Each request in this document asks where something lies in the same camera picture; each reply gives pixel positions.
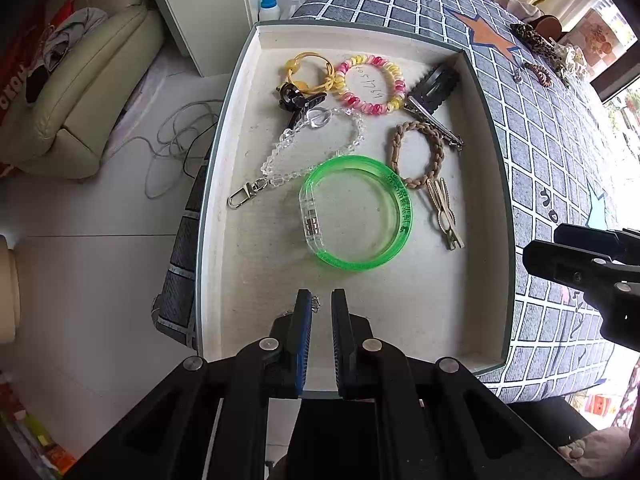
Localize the grey checked star tablecloth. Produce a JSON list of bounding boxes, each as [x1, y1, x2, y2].
[[155, 0, 618, 403]]

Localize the green translucent bangle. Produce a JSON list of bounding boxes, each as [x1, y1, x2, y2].
[[298, 155, 414, 272]]

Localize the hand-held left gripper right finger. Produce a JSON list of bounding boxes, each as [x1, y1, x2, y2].
[[330, 288, 578, 480]]

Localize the copper spiral hair tie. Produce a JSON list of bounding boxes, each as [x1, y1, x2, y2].
[[522, 61, 553, 86]]

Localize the clear bead chain with clasp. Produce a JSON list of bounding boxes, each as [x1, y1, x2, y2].
[[227, 106, 366, 210]]

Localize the red printed cloth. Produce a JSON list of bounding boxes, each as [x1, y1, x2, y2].
[[0, 0, 76, 126]]

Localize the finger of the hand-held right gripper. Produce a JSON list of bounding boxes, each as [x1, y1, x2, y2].
[[554, 223, 640, 266], [523, 240, 640, 351]]

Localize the grey garment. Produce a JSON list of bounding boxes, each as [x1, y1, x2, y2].
[[42, 7, 108, 68]]

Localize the beige bag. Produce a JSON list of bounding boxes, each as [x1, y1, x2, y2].
[[485, 0, 548, 18]]

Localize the leopard print scrunchie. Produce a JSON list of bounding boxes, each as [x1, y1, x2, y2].
[[510, 21, 561, 58]]

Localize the grey cable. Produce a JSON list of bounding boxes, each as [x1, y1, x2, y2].
[[145, 100, 223, 198]]

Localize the brown round box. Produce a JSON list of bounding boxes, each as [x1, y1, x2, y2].
[[527, 14, 563, 41]]

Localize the white cabinet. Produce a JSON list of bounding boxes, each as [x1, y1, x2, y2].
[[137, 0, 311, 78]]

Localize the silver alligator hair clip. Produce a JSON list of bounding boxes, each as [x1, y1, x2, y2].
[[402, 96, 465, 152]]

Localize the gold rabbit hair clip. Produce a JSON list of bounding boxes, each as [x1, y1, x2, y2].
[[426, 177, 466, 251]]

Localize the cream leather sofa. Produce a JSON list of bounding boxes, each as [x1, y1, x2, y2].
[[0, 0, 166, 178]]

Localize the colourful packets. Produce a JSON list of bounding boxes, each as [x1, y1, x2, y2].
[[0, 370, 76, 478]]

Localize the pink yellow spiral hair tie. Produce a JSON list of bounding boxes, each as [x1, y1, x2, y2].
[[336, 54, 406, 115]]

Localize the brown braided hair tie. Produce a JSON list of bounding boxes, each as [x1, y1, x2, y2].
[[389, 120, 446, 190]]

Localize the black zigzag hair clip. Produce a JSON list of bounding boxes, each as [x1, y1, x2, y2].
[[409, 62, 461, 111]]

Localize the white tray with green rim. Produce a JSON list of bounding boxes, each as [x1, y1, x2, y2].
[[194, 20, 516, 378]]

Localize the cream polka dot scrunchie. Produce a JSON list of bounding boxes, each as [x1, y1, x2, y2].
[[555, 45, 588, 81]]

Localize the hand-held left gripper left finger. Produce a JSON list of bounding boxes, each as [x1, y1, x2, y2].
[[65, 288, 313, 480]]

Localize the yellow beaded hair tie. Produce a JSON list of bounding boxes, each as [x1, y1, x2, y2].
[[282, 51, 346, 96]]

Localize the cream round stool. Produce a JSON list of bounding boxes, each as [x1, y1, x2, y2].
[[0, 232, 23, 343]]

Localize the beige plush slipper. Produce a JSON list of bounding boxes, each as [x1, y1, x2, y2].
[[557, 425, 636, 476]]

